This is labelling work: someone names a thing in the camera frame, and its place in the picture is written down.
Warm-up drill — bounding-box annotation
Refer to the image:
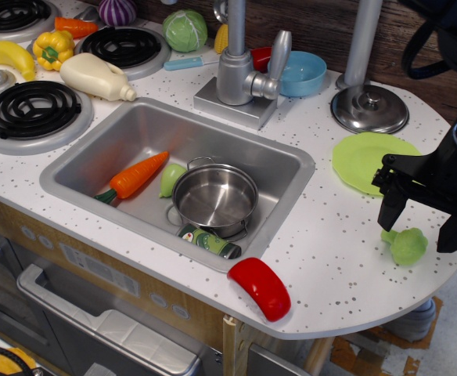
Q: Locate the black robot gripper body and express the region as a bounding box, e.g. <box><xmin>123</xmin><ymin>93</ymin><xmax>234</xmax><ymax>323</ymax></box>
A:
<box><xmin>372</xmin><ymin>122</ymin><xmax>457</xmax><ymax>216</ymax></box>

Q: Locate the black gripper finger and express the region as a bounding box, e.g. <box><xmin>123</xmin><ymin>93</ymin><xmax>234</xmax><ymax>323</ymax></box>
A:
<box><xmin>437</xmin><ymin>215</ymin><xmax>457</xmax><ymax>253</ymax></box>
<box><xmin>377</xmin><ymin>189</ymin><xmax>408</xmax><ymax>231</ymax></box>

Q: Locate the green toy broccoli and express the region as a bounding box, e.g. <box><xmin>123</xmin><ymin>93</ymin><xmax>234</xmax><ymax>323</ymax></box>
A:
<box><xmin>380</xmin><ymin>228</ymin><xmax>428</xmax><ymax>266</ymax></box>

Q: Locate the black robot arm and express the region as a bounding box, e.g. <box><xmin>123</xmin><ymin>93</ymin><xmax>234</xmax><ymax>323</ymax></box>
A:
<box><xmin>372</xmin><ymin>1</ymin><xmax>457</xmax><ymax>253</ymax></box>

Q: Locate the steel pot lid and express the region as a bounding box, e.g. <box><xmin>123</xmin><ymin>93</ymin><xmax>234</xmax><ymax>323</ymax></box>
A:
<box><xmin>330</xmin><ymin>85</ymin><xmax>409</xmax><ymax>134</ymax></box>

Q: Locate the stainless steel pot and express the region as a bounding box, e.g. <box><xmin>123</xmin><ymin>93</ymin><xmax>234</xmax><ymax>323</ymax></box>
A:
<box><xmin>171</xmin><ymin>157</ymin><xmax>258</xmax><ymax>240</ymax></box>

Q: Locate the light green plate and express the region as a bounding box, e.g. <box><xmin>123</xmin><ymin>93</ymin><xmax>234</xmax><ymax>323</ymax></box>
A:
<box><xmin>332</xmin><ymin>132</ymin><xmax>421</xmax><ymax>197</ymax></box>

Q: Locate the grey support pole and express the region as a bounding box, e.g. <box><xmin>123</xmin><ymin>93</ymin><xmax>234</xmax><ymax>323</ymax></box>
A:
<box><xmin>336</xmin><ymin>0</ymin><xmax>383</xmax><ymax>89</ymax></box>

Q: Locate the blue plastic bowl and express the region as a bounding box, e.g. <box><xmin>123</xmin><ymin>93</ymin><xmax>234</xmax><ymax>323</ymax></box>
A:
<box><xmin>279</xmin><ymin>51</ymin><xmax>327</xmax><ymax>97</ymax></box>

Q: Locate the red toy cheese wedge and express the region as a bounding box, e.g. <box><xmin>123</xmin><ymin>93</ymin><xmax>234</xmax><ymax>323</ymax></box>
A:
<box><xmin>227</xmin><ymin>258</ymin><xmax>291</xmax><ymax>322</ymax></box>

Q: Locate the silver toy faucet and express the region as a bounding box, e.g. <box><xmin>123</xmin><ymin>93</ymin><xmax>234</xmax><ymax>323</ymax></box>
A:
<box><xmin>193</xmin><ymin>1</ymin><xmax>292</xmax><ymax>130</ymax></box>

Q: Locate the red toy cup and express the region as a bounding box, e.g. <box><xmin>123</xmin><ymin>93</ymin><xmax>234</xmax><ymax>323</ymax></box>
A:
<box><xmin>250</xmin><ymin>47</ymin><xmax>272</xmax><ymax>73</ymax></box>

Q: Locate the green toy can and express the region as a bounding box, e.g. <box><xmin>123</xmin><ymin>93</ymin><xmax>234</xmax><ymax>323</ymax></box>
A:
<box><xmin>176</xmin><ymin>224</ymin><xmax>242</xmax><ymax>259</ymax></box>

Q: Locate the light green toy pear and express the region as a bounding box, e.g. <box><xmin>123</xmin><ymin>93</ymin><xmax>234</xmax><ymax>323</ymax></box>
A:
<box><xmin>159</xmin><ymin>164</ymin><xmax>187</xmax><ymax>198</ymax></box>

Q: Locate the yellow toy corn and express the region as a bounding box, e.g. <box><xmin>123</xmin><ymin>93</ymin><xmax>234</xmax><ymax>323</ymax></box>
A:
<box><xmin>214</xmin><ymin>24</ymin><xmax>229</xmax><ymax>55</ymax></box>

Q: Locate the green toy cabbage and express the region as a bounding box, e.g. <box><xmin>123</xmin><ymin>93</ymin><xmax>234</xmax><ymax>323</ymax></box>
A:
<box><xmin>162</xmin><ymin>9</ymin><xmax>208</xmax><ymax>52</ymax></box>

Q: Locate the orange toy carrot in sink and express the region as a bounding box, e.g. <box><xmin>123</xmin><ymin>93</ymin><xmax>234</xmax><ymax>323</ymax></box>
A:
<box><xmin>94</xmin><ymin>151</ymin><xmax>169</xmax><ymax>204</ymax></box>

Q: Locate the back right stove burner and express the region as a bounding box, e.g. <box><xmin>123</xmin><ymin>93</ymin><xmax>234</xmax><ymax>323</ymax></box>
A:
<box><xmin>75</xmin><ymin>27</ymin><xmax>171</xmax><ymax>81</ymax></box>

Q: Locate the stove burner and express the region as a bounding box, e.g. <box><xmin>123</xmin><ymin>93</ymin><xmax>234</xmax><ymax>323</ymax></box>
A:
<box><xmin>0</xmin><ymin>81</ymin><xmax>93</xmax><ymax>156</ymax></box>
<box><xmin>0</xmin><ymin>0</ymin><xmax>60</xmax><ymax>43</ymax></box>
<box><xmin>75</xmin><ymin>27</ymin><xmax>171</xmax><ymax>81</ymax></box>

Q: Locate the cream toy bottle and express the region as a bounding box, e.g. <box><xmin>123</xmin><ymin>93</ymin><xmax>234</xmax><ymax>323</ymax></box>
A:
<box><xmin>59</xmin><ymin>52</ymin><xmax>137</xmax><ymax>101</ymax></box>

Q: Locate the purple toy onion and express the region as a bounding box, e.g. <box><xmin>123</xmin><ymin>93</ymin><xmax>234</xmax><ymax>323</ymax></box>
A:
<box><xmin>98</xmin><ymin>0</ymin><xmax>138</xmax><ymax>27</ymax></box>

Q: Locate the small orange toy carrot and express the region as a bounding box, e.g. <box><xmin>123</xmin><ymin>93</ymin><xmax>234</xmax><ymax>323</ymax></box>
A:
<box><xmin>54</xmin><ymin>16</ymin><xmax>99</xmax><ymax>38</ymax></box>

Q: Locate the front left stove burner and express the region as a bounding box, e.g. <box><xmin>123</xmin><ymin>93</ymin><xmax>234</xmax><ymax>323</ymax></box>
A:
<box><xmin>0</xmin><ymin>81</ymin><xmax>93</xmax><ymax>156</ymax></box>

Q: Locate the yellow toy bell pepper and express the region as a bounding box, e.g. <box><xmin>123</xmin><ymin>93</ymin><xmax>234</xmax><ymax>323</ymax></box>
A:
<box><xmin>32</xmin><ymin>31</ymin><xmax>75</xmax><ymax>71</ymax></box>

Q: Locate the yellow toy banana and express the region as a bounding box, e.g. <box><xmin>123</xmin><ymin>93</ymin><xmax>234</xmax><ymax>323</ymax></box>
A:
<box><xmin>0</xmin><ymin>41</ymin><xmax>36</xmax><ymax>81</ymax></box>

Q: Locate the yellow object bottom left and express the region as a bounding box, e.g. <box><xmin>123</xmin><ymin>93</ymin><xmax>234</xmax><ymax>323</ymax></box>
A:
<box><xmin>0</xmin><ymin>348</ymin><xmax>37</xmax><ymax>374</ymax></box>

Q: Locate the back left stove burner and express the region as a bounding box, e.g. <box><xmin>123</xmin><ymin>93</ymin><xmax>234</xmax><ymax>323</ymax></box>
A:
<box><xmin>0</xmin><ymin>0</ymin><xmax>60</xmax><ymax>43</ymax></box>

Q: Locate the blue handled toy knife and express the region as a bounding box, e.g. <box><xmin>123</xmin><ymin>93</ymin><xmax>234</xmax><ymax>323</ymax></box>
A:
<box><xmin>163</xmin><ymin>52</ymin><xmax>220</xmax><ymax>71</ymax></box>

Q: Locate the grey oven door handle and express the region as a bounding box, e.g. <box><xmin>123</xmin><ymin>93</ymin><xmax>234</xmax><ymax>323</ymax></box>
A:
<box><xmin>16</xmin><ymin>264</ymin><xmax>203</xmax><ymax>375</ymax></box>

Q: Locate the black cable bottom left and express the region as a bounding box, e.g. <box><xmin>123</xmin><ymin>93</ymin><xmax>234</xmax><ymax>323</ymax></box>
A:
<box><xmin>0</xmin><ymin>345</ymin><xmax>38</xmax><ymax>376</ymax></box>

